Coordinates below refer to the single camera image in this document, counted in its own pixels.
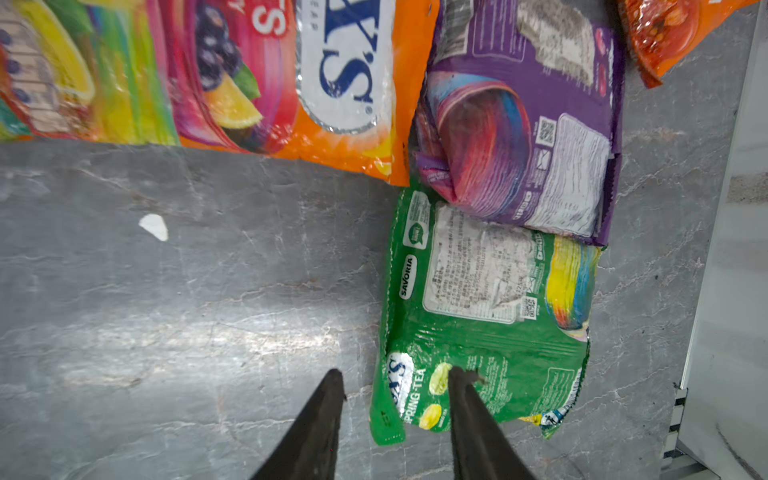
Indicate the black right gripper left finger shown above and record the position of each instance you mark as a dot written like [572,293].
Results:
[310,447]

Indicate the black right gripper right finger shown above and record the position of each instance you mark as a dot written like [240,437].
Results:
[480,449]

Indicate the green Fox's spring tea packet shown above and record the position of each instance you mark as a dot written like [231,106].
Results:
[509,303]

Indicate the white paper scrap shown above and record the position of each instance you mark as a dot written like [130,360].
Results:
[155,225]

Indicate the purple candy packet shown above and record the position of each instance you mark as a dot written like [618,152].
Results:
[520,119]

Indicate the orange red snack packet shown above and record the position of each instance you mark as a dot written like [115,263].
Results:
[660,33]

